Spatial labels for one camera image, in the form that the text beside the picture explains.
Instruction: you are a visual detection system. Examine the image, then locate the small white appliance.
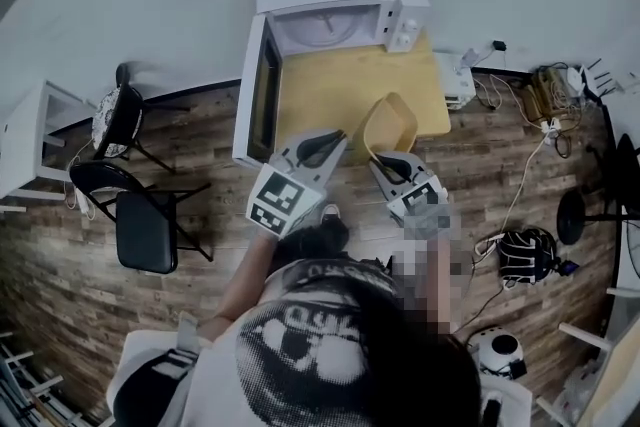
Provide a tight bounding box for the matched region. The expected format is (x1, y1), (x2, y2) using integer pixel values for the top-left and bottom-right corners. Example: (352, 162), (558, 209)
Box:
(433, 51), (477, 112)

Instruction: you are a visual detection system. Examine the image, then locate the black chair with patterned cushion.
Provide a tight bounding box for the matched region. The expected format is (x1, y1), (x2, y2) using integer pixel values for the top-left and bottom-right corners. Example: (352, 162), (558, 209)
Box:
(91, 61), (177, 176)

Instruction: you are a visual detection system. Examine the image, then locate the brown cardboard box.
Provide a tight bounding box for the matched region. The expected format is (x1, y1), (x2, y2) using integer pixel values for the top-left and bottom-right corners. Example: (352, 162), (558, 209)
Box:
(521, 66), (569, 122)

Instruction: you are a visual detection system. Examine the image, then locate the person's shoe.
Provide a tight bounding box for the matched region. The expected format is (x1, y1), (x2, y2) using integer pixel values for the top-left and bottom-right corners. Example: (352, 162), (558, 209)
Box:
(319, 203), (344, 230)

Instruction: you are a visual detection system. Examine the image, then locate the black and white helmet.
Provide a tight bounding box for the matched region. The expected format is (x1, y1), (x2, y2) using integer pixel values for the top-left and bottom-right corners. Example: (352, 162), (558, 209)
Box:
(498, 225), (560, 290)

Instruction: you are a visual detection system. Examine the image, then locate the person's right forearm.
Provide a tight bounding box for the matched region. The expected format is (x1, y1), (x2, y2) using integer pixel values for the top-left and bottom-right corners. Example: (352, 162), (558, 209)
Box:
(392, 214), (464, 339)

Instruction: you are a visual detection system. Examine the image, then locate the long white cable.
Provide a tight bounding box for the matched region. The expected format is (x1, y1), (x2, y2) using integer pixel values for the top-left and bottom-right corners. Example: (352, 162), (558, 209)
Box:
(474, 129), (551, 256)

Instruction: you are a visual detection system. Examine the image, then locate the white microwave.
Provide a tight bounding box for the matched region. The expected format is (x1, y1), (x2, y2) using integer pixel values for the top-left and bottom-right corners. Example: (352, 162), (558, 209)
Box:
(231, 0), (432, 170)

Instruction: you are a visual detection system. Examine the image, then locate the beige food container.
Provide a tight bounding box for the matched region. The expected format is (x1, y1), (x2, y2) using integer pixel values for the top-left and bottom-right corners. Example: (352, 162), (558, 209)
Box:
(361, 91), (420, 162)

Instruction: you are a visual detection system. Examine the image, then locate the white cabinet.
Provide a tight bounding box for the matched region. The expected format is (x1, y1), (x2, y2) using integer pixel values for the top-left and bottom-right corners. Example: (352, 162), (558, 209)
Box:
(0, 79), (97, 202)

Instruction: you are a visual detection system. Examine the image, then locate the person's left forearm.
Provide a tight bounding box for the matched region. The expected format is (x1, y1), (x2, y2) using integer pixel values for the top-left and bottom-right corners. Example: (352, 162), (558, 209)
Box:
(212, 228), (282, 334)

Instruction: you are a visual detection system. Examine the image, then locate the black standing fan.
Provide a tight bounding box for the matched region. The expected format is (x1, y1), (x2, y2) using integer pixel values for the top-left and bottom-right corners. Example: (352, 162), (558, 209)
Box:
(556, 132), (640, 281)

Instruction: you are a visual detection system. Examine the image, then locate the black folding chair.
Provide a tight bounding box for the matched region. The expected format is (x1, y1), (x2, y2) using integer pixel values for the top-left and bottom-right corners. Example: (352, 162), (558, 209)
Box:
(68, 159), (215, 276)

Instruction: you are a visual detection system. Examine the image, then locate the person's black white printed shirt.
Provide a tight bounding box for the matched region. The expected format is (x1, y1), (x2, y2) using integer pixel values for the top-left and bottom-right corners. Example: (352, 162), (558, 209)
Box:
(109, 257), (484, 427)

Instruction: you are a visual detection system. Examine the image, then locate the white round helmet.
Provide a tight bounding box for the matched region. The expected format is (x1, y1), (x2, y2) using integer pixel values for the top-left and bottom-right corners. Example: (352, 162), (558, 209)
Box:
(466, 326), (529, 382)

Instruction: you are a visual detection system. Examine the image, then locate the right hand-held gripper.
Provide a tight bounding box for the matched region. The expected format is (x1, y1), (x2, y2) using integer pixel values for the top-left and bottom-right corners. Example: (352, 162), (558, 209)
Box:
(370, 151), (450, 230)

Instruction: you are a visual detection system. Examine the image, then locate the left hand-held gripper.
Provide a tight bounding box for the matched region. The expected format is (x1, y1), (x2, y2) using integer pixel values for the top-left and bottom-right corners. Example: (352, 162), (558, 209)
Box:
(246, 129), (349, 240)

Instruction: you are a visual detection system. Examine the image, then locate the white router with antennas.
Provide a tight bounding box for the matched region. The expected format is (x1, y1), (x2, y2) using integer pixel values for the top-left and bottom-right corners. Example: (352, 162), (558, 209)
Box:
(567, 57), (640, 102)

